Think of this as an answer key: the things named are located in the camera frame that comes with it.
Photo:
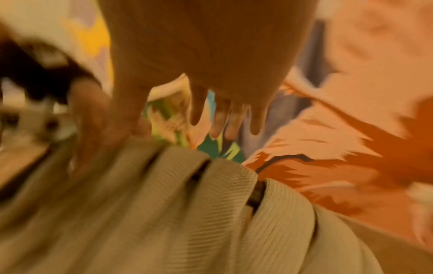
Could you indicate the person's right hand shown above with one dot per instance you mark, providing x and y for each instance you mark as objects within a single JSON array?
[{"x": 209, "y": 48}]

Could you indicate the woven rope armchair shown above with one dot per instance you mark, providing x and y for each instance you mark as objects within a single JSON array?
[{"x": 152, "y": 214}]

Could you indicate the round white marble table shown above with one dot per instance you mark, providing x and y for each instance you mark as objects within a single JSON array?
[{"x": 33, "y": 16}]

